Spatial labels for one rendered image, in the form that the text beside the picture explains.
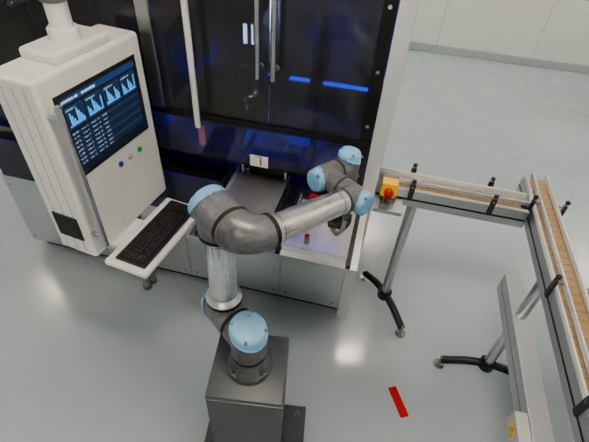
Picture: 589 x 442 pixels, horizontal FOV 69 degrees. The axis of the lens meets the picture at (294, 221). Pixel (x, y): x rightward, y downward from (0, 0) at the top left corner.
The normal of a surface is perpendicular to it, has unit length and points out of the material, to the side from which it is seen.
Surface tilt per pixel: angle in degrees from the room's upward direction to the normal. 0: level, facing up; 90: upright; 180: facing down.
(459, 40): 90
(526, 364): 0
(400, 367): 0
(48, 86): 90
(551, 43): 90
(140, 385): 0
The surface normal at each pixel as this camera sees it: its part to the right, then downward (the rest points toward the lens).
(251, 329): 0.14, -0.66
